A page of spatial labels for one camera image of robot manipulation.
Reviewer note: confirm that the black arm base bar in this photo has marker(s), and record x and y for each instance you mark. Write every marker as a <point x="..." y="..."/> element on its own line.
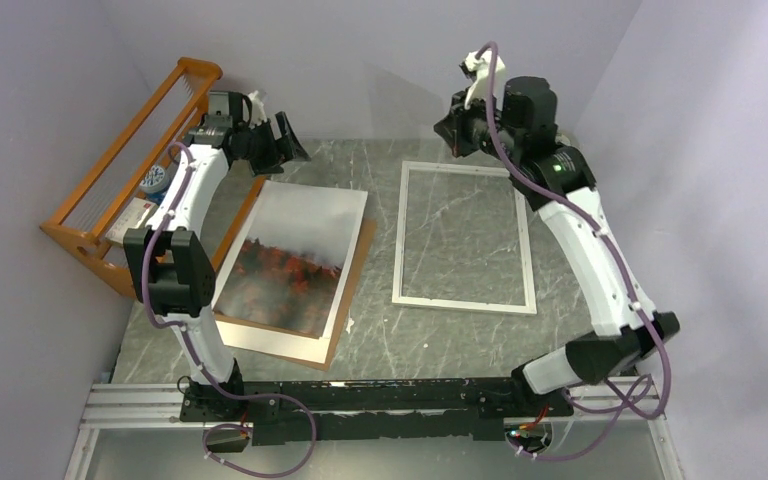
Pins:
<point x="483" y="408"/>

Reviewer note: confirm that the white picture frame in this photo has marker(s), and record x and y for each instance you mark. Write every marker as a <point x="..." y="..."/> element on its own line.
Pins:
<point x="462" y="241"/>

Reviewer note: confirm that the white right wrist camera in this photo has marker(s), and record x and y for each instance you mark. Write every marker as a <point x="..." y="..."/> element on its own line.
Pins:
<point x="485" y="78"/>

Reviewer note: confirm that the aluminium rail frame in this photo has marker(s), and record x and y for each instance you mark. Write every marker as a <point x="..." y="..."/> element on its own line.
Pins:
<point x="156" y="406"/>

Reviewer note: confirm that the blue white round tin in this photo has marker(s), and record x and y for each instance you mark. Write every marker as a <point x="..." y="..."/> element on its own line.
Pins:
<point x="155" y="181"/>

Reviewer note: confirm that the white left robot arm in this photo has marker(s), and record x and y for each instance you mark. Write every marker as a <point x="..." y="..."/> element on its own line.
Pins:
<point x="171" y="272"/>

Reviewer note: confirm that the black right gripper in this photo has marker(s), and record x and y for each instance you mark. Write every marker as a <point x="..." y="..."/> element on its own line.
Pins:
<point x="453" y="126"/>

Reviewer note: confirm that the white red small box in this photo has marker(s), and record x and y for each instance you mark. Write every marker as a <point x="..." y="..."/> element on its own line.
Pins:
<point x="133" y="216"/>

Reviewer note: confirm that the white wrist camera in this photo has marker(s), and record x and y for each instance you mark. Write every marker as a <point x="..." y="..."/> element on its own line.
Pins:
<point x="255" y="102"/>
<point x="485" y="78"/>

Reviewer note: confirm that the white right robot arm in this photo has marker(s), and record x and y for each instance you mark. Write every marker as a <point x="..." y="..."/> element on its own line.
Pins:
<point x="560" y="188"/>

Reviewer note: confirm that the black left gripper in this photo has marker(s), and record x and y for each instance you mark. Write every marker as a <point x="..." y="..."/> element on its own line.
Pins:
<point x="271" y="163"/>

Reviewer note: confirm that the brown frame backing board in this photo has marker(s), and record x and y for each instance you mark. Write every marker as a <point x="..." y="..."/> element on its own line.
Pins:
<point x="364" y="241"/>

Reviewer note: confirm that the orange wooden rack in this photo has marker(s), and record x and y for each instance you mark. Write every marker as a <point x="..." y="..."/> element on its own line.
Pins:
<point x="80" y="224"/>

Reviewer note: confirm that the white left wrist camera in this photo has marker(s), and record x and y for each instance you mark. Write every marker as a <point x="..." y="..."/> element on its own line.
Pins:
<point x="255" y="102"/>

